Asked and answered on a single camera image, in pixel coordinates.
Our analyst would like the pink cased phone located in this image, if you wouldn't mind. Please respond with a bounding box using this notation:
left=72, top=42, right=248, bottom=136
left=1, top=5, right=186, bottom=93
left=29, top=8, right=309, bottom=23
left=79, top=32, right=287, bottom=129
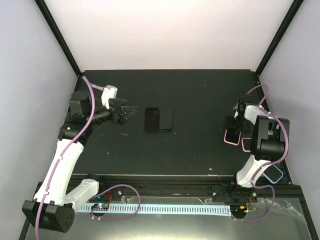
left=223, top=128, right=241, bottom=146
left=241, top=137, right=252, bottom=153

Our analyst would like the black phone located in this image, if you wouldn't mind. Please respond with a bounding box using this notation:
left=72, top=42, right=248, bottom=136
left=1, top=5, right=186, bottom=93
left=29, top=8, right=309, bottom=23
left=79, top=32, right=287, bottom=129
left=144, top=107, right=160, bottom=133

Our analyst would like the black phone case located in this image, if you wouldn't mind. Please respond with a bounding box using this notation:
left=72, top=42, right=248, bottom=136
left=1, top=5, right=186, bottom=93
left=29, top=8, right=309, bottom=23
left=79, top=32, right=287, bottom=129
left=159, top=108, right=173, bottom=131

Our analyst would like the blue cased phone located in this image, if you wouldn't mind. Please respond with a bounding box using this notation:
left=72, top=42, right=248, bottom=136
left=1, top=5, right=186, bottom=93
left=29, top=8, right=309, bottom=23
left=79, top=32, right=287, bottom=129
left=262, top=164, right=284, bottom=184

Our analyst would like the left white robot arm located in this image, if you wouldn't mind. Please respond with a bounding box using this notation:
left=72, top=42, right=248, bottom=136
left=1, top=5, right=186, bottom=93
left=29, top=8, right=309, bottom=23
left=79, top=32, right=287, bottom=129
left=22, top=86, right=138, bottom=233

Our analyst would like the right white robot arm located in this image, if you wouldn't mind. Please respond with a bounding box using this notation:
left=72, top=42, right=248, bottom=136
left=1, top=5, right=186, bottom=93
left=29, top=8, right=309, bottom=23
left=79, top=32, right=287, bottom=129
left=223, top=94, right=290, bottom=202

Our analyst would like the right small circuit board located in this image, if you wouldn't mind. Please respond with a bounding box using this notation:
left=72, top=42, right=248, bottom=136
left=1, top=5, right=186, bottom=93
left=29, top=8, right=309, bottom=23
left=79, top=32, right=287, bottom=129
left=230, top=205, right=250, bottom=213

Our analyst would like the small circuit board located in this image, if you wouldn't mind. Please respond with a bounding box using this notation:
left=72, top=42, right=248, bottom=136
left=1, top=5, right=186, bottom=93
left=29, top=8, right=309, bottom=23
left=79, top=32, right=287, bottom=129
left=91, top=203, right=110, bottom=211
left=230, top=205, right=250, bottom=213

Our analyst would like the left small circuit board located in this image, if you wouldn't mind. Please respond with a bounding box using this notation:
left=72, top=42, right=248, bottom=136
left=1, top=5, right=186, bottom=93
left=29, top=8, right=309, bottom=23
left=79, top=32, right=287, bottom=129
left=91, top=203, right=110, bottom=211

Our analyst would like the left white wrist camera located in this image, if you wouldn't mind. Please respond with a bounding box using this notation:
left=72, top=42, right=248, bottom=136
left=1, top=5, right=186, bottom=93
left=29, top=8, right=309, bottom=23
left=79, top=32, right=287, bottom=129
left=101, top=85, right=118, bottom=109

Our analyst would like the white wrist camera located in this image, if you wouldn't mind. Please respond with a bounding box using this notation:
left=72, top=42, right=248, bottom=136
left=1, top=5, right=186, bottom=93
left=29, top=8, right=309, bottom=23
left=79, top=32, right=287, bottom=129
left=101, top=85, right=118, bottom=109
left=233, top=105, right=239, bottom=119

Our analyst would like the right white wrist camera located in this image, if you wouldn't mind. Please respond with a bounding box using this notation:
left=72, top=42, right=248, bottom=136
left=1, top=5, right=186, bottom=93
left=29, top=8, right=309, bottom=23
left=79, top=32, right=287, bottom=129
left=233, top=105, right=239, bottom=119

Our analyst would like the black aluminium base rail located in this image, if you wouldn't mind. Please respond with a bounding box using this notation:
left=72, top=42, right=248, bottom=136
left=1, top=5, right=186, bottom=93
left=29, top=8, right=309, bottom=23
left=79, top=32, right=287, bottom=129
left=77, top=174, right=303, bottom=201

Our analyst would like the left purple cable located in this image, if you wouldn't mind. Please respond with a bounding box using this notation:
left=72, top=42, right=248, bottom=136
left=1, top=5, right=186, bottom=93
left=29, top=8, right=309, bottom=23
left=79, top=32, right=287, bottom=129
left=33, top=76, right=106, bottom=240

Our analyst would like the white slotted cable duct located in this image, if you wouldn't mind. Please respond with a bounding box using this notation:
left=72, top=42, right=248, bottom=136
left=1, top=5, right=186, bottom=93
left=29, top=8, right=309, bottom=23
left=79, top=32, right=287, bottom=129
left=78, top=203, right=231, bottom=217

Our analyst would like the left black frame post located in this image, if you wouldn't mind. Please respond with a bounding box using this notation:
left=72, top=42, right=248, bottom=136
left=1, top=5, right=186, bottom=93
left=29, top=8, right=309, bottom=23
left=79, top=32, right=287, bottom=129
left=34, top=0, right=82, bottom=82

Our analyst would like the black frame post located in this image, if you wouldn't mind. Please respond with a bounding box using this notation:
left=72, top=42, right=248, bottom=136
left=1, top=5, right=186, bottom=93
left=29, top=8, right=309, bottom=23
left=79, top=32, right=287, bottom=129
left=34, top=0, right=82, bottom=82
left=254, top=0, right=304, bottom=84

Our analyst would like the right black frame post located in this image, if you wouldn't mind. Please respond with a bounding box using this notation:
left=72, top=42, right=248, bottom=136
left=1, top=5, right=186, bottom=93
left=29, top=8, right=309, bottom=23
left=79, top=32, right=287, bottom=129
left=254, top=0, right=304, bottom=84

